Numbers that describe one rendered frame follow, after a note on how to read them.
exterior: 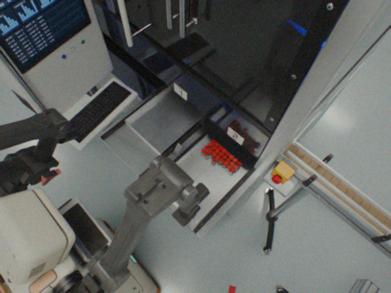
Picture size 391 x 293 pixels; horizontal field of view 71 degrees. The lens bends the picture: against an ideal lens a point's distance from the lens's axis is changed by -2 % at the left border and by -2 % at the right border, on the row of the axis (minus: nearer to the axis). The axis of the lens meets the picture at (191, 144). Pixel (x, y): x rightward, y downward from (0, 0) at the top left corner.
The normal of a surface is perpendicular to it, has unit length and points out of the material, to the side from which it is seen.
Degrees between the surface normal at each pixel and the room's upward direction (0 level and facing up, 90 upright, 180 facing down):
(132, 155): 0
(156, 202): 8
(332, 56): 90
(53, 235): 42
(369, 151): 0
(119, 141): 0
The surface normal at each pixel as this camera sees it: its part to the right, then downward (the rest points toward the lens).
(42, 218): 0.50, -0.74
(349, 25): -0.70, 0.63
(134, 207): -0.58, 0.32
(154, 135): 0.02, -0.45
